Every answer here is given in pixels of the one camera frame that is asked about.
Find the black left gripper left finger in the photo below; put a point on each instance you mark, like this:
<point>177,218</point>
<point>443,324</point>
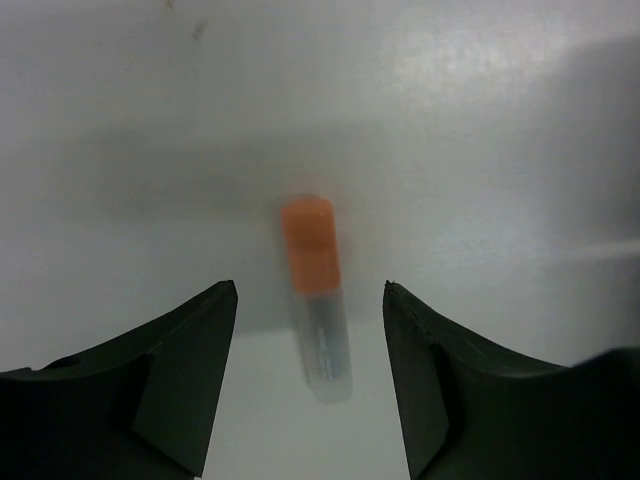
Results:
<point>139,406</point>

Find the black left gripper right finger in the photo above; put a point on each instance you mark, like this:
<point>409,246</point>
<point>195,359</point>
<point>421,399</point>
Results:
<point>472,409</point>

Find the orange-capped clear tube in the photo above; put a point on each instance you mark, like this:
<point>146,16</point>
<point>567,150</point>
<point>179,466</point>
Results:
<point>312,253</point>

